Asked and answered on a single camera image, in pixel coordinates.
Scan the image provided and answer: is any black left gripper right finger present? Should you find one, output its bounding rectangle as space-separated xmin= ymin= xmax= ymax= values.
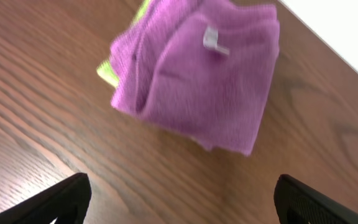
xmin=273 ymin=174 xmax=358 ymax=224

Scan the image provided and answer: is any purple cloth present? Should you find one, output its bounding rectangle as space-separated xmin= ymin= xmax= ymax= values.
xmin=110 ymin=0 xmax=280 ymax=155

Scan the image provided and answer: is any folded green cloth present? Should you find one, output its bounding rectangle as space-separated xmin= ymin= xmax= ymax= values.
xmin=96 ymin=0 xmax=150 ymax=88

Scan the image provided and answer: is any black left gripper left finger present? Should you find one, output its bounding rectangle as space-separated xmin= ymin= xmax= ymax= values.
xmin=0 ymin=172 xmax=92 ymax=224

